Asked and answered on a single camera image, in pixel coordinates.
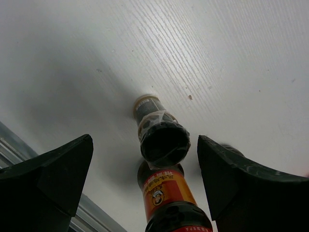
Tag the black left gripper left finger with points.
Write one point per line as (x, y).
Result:
(42, 194)

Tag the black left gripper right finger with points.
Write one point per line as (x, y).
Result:
(245, 196)

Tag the small dark pepper shaker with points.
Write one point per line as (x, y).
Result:
(163, 141)

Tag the red-lidded brown sauce jar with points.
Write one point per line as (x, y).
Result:
(231, 148)

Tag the aluminium front rail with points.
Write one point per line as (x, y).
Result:
(89, 217)

